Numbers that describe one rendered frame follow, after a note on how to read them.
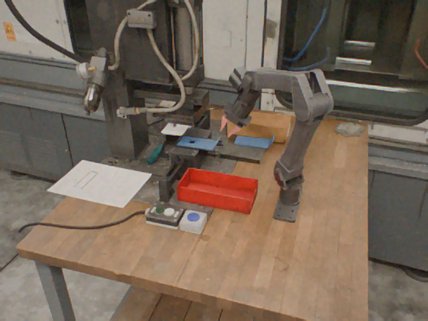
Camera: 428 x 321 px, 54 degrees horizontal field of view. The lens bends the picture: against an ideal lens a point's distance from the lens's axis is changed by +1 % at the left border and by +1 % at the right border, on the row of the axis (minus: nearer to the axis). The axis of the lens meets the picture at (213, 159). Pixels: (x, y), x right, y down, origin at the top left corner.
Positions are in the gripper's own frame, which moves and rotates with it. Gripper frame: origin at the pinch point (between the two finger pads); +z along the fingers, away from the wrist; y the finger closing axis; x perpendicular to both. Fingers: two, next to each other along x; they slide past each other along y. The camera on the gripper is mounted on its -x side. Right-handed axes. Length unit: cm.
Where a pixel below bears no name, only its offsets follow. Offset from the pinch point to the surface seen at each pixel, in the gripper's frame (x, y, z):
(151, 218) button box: 37.6, 4.5, 17.9
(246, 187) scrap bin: 12.5, -16.5, 6.4
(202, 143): -0.5, 4.7, 9.9
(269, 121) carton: -35.9, -13.6, 5.0
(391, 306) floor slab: -36, -119, 54
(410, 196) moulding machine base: -57, -92, 8
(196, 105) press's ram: 1.2, 13.9, -3.2
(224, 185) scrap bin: 12.5, -9.9, 10.8
